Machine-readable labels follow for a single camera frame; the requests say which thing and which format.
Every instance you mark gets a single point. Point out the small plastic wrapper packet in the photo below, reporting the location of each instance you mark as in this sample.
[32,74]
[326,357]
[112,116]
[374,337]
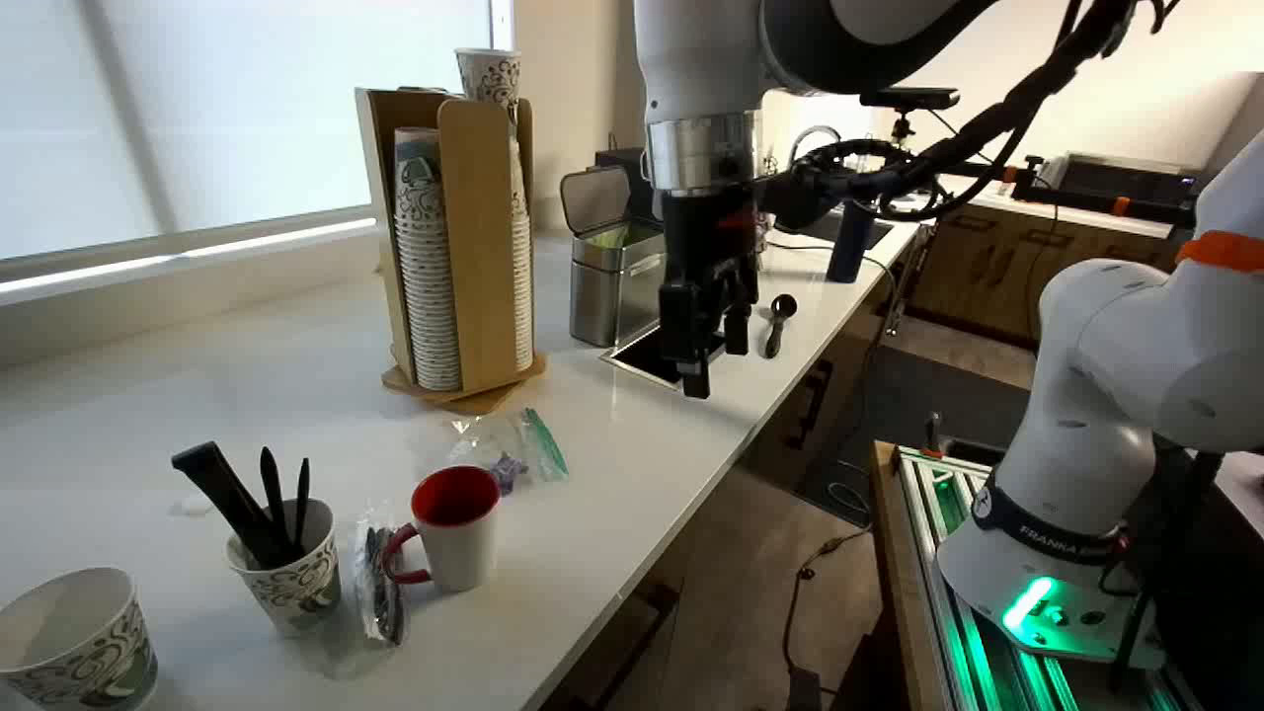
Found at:
[380,607]

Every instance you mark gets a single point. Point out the white mug red interior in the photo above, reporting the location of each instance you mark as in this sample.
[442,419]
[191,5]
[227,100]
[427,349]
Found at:
[457,518]

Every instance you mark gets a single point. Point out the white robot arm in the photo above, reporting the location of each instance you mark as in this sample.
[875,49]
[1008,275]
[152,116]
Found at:
[1129,362]

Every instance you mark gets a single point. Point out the clear plastic zip bag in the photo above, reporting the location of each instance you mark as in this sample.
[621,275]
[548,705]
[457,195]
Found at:
[522,436]

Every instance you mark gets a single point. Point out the stack of patterned paper cups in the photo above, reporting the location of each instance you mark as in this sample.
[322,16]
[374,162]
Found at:
[423,257]

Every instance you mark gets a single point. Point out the wooden cup dispenser stand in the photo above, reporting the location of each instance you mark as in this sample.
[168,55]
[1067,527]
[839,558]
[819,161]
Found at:
[485,161]

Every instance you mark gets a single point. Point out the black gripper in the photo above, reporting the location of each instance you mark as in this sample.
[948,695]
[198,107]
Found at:
[709,283]

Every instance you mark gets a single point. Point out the black plastic knife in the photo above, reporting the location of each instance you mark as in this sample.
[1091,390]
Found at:
[233,504]

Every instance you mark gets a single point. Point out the paper cup atop dispenser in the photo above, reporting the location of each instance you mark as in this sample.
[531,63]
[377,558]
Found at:
[489,74]

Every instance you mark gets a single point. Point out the purple candy packet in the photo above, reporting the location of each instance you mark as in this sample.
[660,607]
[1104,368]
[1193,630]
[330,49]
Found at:
[507,470]

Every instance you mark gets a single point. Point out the empty patterned paper cup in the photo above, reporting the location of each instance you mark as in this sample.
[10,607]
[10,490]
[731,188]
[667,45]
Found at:
[82,645]

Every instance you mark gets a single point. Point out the dark wooden cabinet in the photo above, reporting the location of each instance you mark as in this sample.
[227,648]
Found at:
[991,266]

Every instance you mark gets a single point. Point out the patterned paper cup with utensils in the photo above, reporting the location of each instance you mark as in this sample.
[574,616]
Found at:
[303,590]

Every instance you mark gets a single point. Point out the black coffee scoop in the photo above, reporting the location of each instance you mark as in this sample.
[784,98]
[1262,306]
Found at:
[779,310]

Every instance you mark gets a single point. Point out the steel trash bin green liner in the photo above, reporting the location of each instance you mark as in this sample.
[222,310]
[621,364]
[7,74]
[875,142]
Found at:
[613,269]

